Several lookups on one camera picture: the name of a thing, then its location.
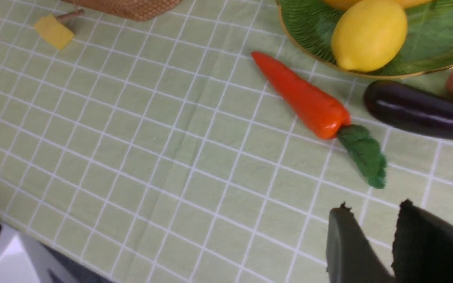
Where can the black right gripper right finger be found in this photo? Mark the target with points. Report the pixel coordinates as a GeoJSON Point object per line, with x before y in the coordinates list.
{"type": "Point", "coordinates": [423, 247]}

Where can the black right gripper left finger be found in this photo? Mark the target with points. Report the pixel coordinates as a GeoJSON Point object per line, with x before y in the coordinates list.
{"type": "Point", "coordinates": [349, 255]}

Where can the purple toy eggplant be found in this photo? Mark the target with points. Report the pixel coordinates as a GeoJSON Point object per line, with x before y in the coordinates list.
{"type": "Point", "coordinates": [409, 108]}

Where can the orange toy carrot green leaves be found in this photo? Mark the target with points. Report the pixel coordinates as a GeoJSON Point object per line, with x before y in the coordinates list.
{"type": "Point", "coordinates": [326, 117]}

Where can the yellow toy lemon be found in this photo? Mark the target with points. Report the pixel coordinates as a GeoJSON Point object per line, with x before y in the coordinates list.
{"type": "Point", "coordinates": [369, 35]}

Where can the green glass leaf plate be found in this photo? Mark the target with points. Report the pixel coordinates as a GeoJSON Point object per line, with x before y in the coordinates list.
{"type": "Point", "coordinates": [309, 25]}

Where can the woven wicker basket green lining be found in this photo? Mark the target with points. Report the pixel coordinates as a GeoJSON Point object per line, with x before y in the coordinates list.
{"type": "Point", "coordinates": [134, 10]}

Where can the yellow foam cube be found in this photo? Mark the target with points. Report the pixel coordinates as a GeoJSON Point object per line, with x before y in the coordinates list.
{"type": "Point", "coordinates": [53, 30]}

